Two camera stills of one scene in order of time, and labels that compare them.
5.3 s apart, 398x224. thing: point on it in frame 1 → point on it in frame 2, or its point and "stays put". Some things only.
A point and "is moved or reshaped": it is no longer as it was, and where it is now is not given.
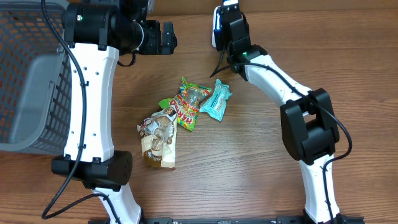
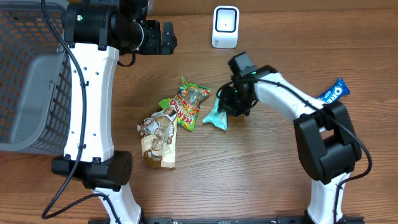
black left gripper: x=155 y=46 stays put
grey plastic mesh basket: x=35 y=79 stays put
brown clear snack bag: x=157 y=134 stays put
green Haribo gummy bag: x=186 y=103 stays put
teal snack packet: x=216 y=106 is moved or reshaped
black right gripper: x=219 y=45 → x=224 y=104
